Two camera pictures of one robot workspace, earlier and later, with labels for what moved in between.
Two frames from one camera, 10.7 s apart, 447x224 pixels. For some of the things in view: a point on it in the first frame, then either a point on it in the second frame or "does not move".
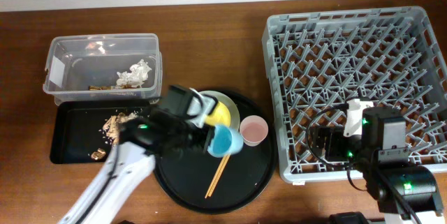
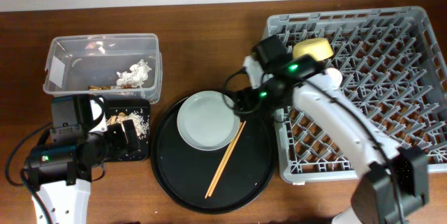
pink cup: (253, 129) to (336, 77)
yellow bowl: (220, 116) to (318, 47)
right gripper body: (339, 147) to (266, 92)
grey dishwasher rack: (317, 62) does not move
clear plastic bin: (105, 66) does not move
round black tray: (244, 178) does not move
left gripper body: (197, 140) to (116, 144)
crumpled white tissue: (136, 76) does not move
